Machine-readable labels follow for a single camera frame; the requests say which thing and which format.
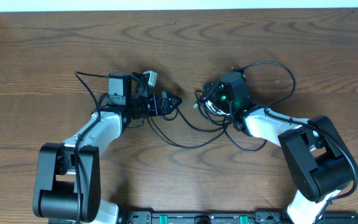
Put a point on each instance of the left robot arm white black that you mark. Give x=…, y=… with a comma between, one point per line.
x=68, y=181

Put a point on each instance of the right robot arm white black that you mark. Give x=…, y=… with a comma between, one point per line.
x=321, y=166

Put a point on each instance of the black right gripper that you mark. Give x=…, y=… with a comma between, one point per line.
x=213, y=92

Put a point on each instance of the black base rail green clamps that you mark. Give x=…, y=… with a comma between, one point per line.
x=255, y=217

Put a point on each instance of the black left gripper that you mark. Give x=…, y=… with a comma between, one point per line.
x=165, y=102

